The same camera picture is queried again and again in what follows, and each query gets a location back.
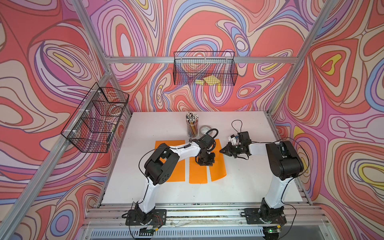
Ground orange paper sheet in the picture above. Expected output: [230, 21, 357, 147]
[189, 157, 208, 184]
[209, 139, 227, 182]
[155, 140, 186, 183]

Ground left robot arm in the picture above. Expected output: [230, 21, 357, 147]
[135, 129, 219, 215]

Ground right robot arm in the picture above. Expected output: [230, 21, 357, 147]
[220, 132, 305, 223]

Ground clear tape roll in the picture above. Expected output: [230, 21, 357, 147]
[199, 125, 212, 137]

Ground clear cup of pencils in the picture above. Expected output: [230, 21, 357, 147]
[186, 112, 199, 138]

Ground yellow sticky notes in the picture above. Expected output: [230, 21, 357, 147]
[194, 75, 221, 86]

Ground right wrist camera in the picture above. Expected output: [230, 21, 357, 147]
[228, 135, 239, 146]

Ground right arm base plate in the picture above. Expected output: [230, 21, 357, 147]
[240, 206, 287, 226]

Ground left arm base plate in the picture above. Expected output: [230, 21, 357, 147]
[126, 209, 167, 226]

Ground black wire basket back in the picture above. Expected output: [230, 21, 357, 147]
[173, 50, 238, 86]

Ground black wire basket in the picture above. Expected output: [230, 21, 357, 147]
[61, 83, 130, 153]
[173, 50, 238, 86]

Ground black wire basket left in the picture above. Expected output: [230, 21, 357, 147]
[61, 83, 130, 153]

